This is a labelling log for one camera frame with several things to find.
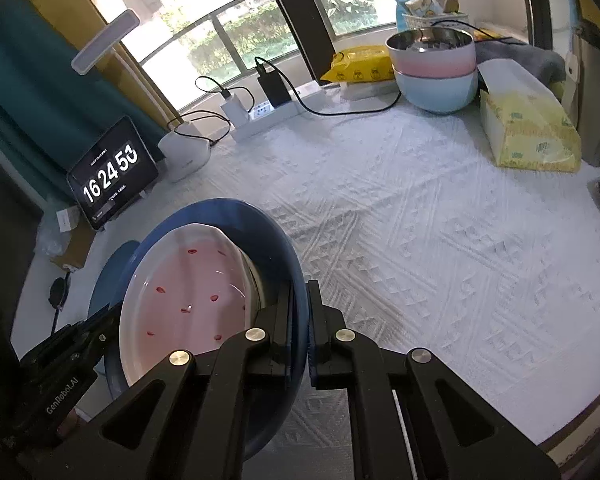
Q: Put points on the white plastic basket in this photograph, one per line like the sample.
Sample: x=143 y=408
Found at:
x=445 y=22

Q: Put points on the wooden brush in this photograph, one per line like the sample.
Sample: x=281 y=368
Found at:
x=450 y=4

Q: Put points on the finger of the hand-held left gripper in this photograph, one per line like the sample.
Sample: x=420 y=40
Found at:
x=100 y=330

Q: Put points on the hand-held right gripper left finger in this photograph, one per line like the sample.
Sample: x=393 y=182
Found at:
x=282 y=330

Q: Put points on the small white box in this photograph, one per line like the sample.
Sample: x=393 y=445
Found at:
x=67 y=220

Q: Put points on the pink dotted bowl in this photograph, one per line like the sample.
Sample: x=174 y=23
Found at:
x=180 y=290

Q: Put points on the light blue bowl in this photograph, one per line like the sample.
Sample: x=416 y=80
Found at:
x=435 y=92

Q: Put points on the balcony railing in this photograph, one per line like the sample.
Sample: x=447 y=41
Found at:
x=220 y=14

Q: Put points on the black round object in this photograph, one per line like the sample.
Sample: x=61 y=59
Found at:
x=58 y=290

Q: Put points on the steel thermos flask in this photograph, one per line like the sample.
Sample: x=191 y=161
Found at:
x=595 y=100

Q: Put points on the teal curtain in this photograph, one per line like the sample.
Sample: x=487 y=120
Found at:
x=40 y=100

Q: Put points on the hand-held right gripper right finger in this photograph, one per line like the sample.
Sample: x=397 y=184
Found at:
x=312 y=355

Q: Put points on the yellow tissue pack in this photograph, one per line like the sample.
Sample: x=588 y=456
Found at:
x=530 y=130

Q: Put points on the grey cloth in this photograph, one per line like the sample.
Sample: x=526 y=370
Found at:
x=520 y=57

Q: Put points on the white flat box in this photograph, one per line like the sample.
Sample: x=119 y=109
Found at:
x=370 y=91

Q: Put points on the white charger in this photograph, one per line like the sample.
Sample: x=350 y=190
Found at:
x=234 y=107

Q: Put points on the pink steel-lined bowl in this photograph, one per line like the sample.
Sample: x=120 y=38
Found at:
x=430 y=62

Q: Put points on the yellow wipes pack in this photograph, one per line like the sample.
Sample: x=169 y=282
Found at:
x=357 y=65

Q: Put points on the tablet clock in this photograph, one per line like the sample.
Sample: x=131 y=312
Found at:
x=112 y=172

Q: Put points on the black window frame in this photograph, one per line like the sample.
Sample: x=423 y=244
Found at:
x=300 y=20

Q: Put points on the yellow curtain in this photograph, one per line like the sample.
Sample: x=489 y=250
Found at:
x=65 y=0

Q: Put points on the white router box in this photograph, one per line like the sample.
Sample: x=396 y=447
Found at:
x=185 y=152

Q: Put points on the clear plastic bag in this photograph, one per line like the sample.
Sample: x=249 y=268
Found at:
x=50 y=240

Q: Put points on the cardboard box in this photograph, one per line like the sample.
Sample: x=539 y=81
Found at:
x=75 y=250

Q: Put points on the large blue bowl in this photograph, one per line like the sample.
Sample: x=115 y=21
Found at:
x=275 y=255

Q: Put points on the person's left hand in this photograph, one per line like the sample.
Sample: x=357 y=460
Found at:
x=75 y=420

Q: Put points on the blue plate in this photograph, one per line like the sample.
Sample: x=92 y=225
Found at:
x=110 y=280

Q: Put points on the white desk lamp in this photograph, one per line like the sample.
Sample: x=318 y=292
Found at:
x=105 y=42

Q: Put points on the black charger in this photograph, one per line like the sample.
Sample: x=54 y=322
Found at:
x=275 y=90

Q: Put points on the small printed packet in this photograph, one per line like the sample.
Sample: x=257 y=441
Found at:
x=425 y=5

